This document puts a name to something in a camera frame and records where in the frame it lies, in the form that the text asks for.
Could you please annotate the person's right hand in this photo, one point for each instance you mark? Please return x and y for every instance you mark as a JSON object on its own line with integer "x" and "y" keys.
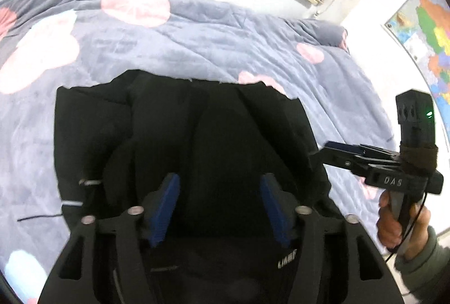
{"x": 388, "y": 223}

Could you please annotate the grey floral blanket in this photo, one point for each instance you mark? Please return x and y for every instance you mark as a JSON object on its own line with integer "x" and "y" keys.
{"x": 197, "y": 37}

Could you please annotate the colourful wall map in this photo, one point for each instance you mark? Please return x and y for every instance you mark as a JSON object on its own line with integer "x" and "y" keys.
{"x": 430, "y": 40}

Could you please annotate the person's right forearm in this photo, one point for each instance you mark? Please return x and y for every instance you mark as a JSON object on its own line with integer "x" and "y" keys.
{"x": 425, "y": 265}

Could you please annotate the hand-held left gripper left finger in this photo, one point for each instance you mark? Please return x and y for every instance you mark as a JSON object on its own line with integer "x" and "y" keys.
{"x": 165, "y": 207}

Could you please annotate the black hooded jacket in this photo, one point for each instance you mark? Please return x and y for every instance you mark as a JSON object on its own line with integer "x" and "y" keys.
{"x": 211, "y": 135}

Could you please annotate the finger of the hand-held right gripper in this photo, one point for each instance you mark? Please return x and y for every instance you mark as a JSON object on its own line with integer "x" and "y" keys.
{"x": 346, "y": 148}
{"x": 334, "y": 160}

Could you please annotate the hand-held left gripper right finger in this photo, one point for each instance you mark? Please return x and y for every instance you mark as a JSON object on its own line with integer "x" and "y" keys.
{"x": 276, "y": 209}

